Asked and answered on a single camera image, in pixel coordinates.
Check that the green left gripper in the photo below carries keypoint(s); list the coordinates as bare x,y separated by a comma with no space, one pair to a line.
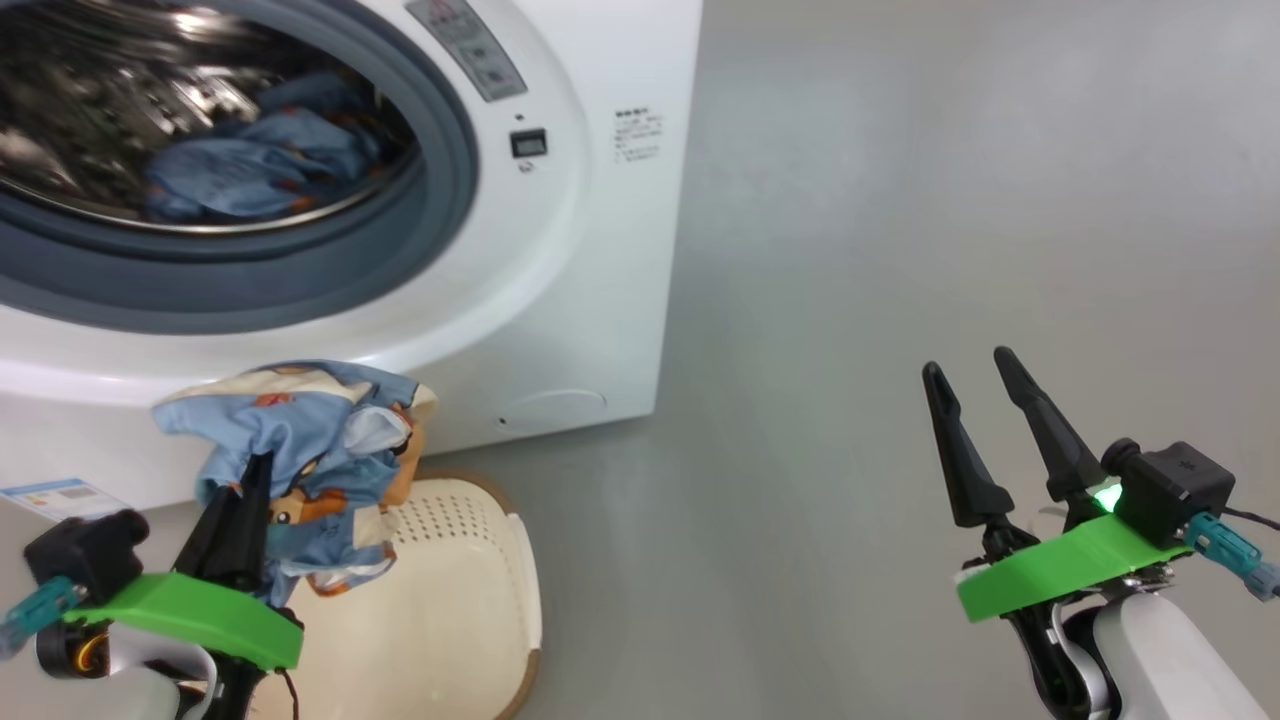
190,615

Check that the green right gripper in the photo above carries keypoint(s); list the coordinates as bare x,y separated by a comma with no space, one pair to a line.
1050,580

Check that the blue cream bear print garment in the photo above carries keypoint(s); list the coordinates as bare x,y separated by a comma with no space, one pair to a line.
310,430

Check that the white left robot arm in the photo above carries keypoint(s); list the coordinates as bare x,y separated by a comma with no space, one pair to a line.
140,690

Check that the white front-load washing machine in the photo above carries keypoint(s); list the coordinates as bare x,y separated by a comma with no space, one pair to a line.
600,300

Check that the stainless steel washing machine drum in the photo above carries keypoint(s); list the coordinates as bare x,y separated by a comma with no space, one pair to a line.
90,110

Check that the blue energy label sticker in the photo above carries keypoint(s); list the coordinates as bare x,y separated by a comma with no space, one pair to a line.
60,497

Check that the cream perforated basket brown rim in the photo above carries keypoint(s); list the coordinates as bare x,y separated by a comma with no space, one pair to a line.
450,600

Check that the round white filter cover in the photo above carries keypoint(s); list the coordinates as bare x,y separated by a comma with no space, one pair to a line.
555,408

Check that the grey warning sticker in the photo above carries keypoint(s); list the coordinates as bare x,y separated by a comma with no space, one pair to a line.
470,45

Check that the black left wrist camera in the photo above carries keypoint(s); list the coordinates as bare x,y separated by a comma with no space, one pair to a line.
90,550

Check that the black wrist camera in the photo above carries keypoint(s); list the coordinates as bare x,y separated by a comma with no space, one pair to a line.
90,550
1170,485

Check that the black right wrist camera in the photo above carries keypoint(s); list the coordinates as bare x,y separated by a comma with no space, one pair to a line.
1170,485

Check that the teal left camera connector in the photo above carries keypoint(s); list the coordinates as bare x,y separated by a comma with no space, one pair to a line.
35,612

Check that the teal camera connector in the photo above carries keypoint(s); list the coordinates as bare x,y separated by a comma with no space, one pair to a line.
1225,550
35,612

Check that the teal right camera connector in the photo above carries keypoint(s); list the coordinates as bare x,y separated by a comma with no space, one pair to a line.
1225,550

